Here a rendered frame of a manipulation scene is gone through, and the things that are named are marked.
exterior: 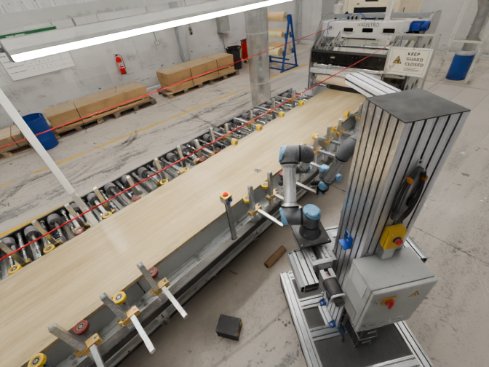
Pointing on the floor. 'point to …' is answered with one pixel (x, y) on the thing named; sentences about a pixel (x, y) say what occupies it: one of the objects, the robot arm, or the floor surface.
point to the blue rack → (286, 48)
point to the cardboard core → (274, 257)
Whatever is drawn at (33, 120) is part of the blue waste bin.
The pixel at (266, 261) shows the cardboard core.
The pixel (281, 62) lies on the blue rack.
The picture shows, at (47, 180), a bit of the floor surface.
